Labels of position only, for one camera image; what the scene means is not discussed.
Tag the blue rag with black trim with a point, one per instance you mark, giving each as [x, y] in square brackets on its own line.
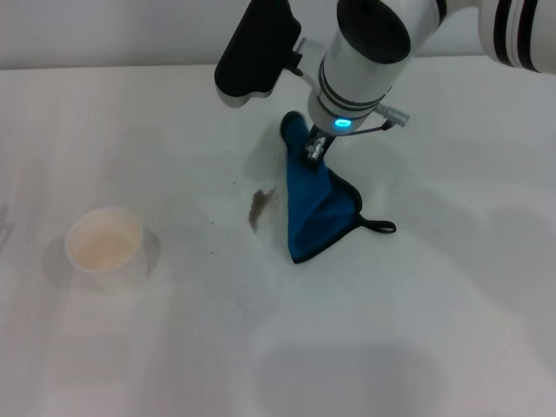
[313, 208]

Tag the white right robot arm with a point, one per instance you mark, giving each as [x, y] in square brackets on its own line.
[369, 56]

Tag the white paper cup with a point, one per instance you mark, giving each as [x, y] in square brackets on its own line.
[104, 239]

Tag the black water stain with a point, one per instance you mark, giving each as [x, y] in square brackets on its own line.
[258, 204]

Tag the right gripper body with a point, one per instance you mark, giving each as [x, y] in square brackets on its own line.
[318, 145]

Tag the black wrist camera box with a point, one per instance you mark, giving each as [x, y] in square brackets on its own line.
[256, 52]

